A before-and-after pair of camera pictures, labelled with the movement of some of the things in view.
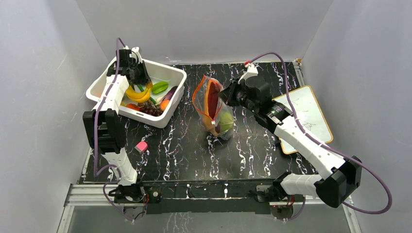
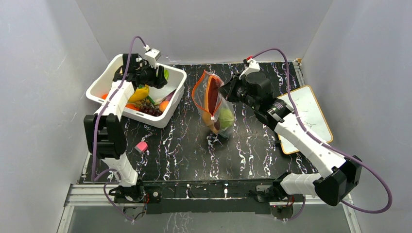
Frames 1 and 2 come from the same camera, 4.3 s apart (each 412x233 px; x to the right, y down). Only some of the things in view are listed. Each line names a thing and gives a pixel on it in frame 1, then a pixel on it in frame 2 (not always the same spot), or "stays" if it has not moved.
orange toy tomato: (133, 106) stays
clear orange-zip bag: (216, 115) stays
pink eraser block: (141, 146) stays
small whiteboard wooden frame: (310, 114) stays
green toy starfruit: (159, 87) → (166, 74)
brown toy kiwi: (217, 128) → (208, 122)
